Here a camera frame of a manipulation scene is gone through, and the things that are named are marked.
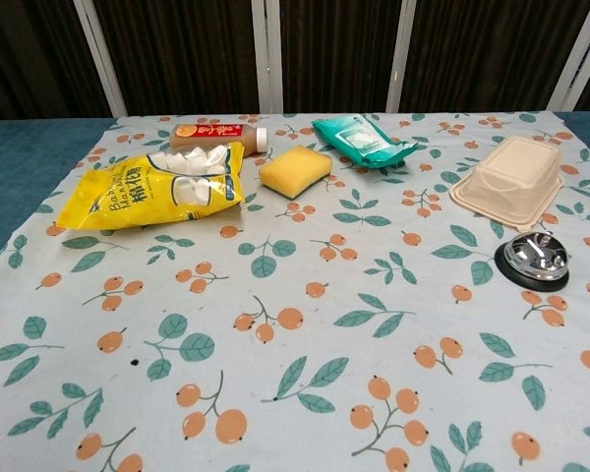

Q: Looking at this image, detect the juice bottle red orange label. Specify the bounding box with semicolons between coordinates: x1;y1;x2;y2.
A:
169;123;269;154

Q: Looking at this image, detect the dark brown curtain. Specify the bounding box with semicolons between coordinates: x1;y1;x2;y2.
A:
0;0;590;124

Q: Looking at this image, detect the yellow sponge green scouring pad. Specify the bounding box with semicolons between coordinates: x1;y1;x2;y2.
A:
258;145;334;201

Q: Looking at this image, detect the beige lidded takeout container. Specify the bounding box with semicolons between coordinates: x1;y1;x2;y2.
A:
448;135;565;233

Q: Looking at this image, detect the silver call bell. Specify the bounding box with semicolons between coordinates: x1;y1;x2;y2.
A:
494;230;570;294

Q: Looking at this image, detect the yellow marshmallow bag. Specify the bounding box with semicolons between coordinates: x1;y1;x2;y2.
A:
57;141;247;232

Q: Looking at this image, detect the green wet wipes pack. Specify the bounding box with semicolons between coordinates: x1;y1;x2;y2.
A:
311;113;420;171

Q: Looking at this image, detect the fruit and leaf print tablecloth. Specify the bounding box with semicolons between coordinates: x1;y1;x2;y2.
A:
0;111;590;472

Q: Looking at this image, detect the white metal frame bar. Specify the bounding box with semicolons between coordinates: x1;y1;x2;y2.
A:
73;0;128;117
381;0;420;114
250;0;284;115
552;0;590;114

